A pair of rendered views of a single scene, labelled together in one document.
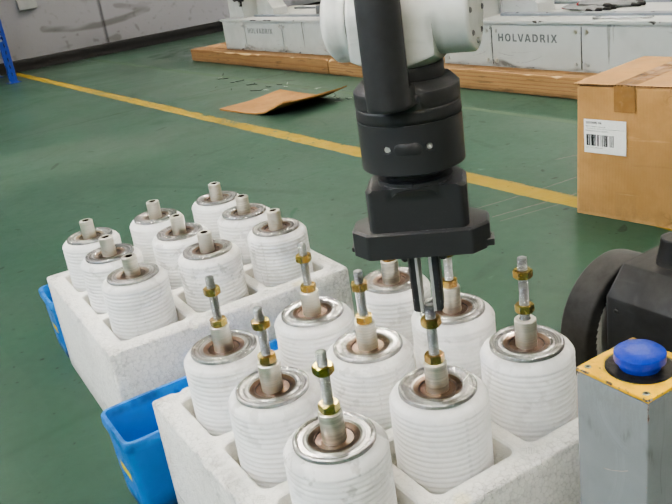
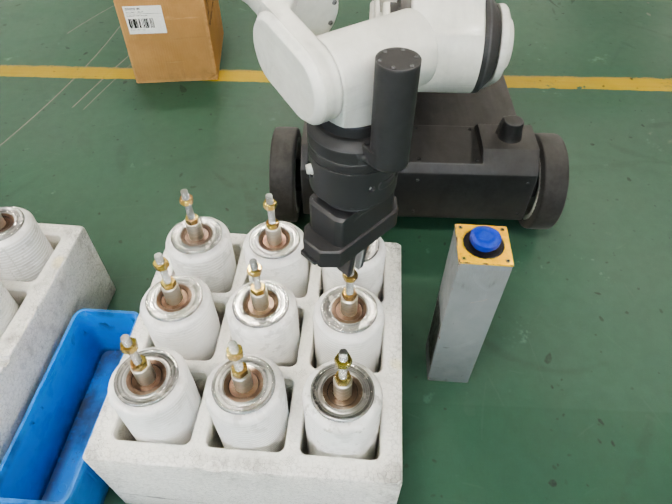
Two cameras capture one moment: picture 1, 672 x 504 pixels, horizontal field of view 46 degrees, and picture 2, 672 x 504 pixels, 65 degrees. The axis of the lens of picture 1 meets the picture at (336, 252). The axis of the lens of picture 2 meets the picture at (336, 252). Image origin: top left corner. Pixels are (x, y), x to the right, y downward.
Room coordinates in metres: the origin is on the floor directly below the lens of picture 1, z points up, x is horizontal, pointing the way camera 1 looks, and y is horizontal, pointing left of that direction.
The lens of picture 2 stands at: (0.45, 0.27, 0.82)
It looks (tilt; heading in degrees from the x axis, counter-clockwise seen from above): 48 degrees down; 304
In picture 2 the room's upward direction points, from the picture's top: straight up
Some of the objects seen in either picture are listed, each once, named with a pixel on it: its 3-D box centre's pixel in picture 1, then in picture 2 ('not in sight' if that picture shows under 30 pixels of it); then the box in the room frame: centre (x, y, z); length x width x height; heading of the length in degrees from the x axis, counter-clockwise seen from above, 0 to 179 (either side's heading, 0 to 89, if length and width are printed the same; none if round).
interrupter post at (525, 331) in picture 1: (525, 332); not in sight; (0.72, -0.18, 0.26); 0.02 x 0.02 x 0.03
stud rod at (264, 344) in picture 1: (263, 341); (237, 361); (0.70, 0.08, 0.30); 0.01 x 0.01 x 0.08
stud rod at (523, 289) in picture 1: (523, 291); not in sight; (0.72, -0.18, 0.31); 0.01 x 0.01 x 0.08
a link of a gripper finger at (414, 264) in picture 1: (412, 277); (343, 256); (0.66, -0.07, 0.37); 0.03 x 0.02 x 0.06; 168
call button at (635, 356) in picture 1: (639, 360); (484, 240); (0.55, -0.23, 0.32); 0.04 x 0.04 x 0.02
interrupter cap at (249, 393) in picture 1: (272, 387); (243, 384); (0.70, 0.08, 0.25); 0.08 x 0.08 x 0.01
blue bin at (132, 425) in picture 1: (223, 421); (86, 412); (0.96, 0.19, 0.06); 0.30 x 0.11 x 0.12; 120
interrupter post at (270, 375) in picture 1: (270, 376); (242, 379); (0.70, 0.08, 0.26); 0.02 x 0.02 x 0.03
